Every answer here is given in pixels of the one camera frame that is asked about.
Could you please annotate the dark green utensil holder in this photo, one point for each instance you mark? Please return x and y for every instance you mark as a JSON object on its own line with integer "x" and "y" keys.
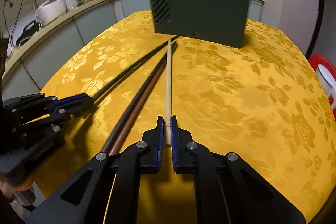
{"x": 219, "y": 21}

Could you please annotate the black chopstick on table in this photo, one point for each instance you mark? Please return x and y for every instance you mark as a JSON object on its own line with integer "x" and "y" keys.
{"x": 126, "y": 72}

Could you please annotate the reddish brown chopstick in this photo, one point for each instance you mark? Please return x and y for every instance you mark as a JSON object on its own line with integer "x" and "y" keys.
{"x": 123, "y": 127}

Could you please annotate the pale wooden chopstick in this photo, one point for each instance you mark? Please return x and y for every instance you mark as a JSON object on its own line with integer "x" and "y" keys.
{"x": 168, "y": 95}

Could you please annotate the red plastic chair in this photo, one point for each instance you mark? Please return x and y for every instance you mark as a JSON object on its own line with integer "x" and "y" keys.
{"x": 318, "y": 58}

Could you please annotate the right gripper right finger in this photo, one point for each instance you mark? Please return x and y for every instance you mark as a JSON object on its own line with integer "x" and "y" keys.
{"x": 227, "y": 188}

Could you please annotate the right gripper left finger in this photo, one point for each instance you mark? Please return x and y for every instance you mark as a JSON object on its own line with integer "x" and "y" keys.
{"x": 106, "y": 188}

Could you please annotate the person's left hand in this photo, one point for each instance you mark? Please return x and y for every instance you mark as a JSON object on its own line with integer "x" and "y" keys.
{"x": 8, "y": 191}

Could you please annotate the black device on counter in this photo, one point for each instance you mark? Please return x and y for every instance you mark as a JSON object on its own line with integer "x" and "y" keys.
{"x": 27, "y": 33}

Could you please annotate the white rice cooker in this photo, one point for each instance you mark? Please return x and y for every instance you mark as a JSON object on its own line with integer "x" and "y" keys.
{"x": 50, "y": 10}

